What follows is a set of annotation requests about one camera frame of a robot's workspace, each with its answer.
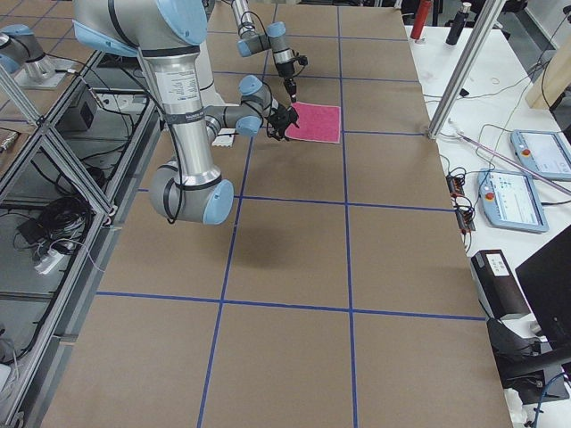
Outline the aluminium frame post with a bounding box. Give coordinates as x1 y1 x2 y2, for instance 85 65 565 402
426 0 506 140

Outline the black bottle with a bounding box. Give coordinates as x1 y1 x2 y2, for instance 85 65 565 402
445 2 471 45

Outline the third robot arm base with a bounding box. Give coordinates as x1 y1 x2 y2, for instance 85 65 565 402
1 24 74 90

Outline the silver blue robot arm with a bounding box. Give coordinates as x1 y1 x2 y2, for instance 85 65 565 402
73 1 298 225
230 0 307 103

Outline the far blue teach pendant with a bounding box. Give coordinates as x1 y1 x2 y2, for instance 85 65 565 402
510 130 570 181

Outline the near blue teach pendant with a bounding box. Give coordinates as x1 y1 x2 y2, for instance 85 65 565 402
477 169 550 234

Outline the black monitor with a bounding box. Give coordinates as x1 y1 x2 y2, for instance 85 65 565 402
516 226 570 346

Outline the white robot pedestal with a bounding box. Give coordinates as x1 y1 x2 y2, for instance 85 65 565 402
155 1 227 109

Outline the blue teach pendant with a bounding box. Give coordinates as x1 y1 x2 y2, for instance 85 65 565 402
510 130 570 181
477 169 550 234

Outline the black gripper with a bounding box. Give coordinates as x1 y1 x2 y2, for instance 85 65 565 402
277 62 297 103
269 106 299 128

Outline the red bottle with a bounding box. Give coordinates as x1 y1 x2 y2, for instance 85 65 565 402
410 0 433 40

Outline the pink towel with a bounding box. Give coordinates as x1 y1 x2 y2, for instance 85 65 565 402
285 102 341 144

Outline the white power strip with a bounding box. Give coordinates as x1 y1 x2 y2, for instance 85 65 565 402
34 249 64 275

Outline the black box with label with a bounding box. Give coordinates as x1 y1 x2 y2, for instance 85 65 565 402
470 250 531 320

